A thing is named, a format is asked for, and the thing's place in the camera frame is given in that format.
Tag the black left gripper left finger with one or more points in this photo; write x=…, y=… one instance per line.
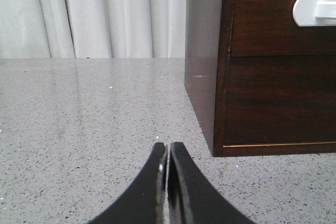
x=143, y=200

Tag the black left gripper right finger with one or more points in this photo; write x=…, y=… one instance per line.
x=192, y=198

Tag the white drawer handle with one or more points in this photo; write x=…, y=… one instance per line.
x=314, y=13

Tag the dark wooden drawer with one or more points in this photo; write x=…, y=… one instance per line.
x=280, y=99
x=267, y=28

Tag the dark wooden drawer cabinet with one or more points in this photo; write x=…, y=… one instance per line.
x=209, y=32

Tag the white curtain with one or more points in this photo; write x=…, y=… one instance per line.
x=92, y=28

